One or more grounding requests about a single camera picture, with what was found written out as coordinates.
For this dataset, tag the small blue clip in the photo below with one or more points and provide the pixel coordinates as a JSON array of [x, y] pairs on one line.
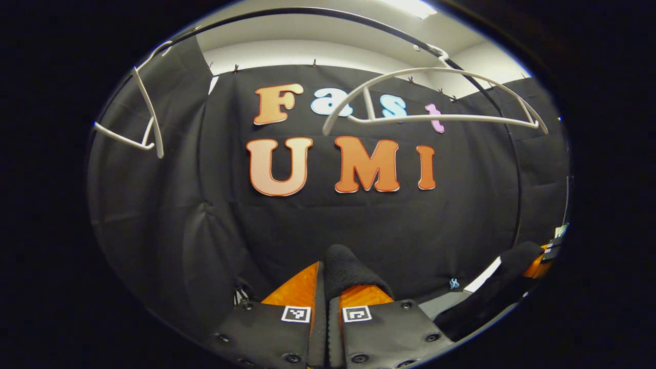
[[454, 283]]

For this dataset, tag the white plastic hanger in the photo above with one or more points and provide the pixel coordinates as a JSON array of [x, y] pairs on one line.
[[461, 117], [150, 110]]

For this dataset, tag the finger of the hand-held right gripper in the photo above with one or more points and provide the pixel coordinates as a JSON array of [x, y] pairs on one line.
[[540, 266], [561, 231]]

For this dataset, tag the black backdrop cloth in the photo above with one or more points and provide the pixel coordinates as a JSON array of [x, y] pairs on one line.
[[307, 230]]

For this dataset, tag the white sheet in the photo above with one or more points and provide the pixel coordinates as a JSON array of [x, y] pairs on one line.
[[484, 277]]

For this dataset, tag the ceiling light panel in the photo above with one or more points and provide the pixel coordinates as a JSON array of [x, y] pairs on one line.
[[410, 7]]

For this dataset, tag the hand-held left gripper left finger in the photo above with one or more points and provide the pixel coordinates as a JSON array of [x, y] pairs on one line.
[[319, 333]]

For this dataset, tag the black clothes rail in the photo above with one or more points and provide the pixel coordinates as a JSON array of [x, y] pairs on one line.
[[292, 8]]

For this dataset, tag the black knit jacket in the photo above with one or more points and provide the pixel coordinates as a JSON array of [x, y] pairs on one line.
[[353, 269]]

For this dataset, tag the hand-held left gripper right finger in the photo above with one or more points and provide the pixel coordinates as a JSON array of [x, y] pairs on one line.
[[335, 338]]

